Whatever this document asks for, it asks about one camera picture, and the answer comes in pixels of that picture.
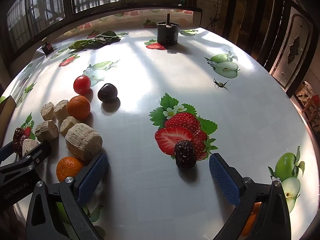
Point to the orange mandarin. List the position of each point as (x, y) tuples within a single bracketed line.
[(68, 168), (250, 221), (79, 107)]

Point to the green leafy vegetable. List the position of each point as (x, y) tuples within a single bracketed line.
[(96, 40)]

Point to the red cherry tomato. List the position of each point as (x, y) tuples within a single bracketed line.
[(82, 84)]

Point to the glass panel cabinet door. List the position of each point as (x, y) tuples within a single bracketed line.
[(292, 50)]

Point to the green fruit calyx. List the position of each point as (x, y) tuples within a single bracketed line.
[(221, 84)]

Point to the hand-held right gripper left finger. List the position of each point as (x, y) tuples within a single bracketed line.
[(92, 177)]

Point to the small cut sugarcane piece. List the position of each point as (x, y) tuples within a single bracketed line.
[(46, 130), (28, 146), (68, 126), (61, 109), (47, 111)]

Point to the dark purple plum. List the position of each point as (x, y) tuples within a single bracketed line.
[(107, 92)]

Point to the glossy red date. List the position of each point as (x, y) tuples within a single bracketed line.
[(18, 133), (23, 138)]

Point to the small red black box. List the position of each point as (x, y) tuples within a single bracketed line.
[(47, 47)]

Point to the black cylindrical container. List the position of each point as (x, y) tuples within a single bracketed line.
[(168, 33)]

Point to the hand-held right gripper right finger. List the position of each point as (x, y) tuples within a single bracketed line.
[(222, 177)]

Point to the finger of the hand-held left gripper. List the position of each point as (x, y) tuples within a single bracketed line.
[(6, 151), (37, 153)]

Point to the dark wrinkled red date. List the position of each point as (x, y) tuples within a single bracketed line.
[(184, 154)]

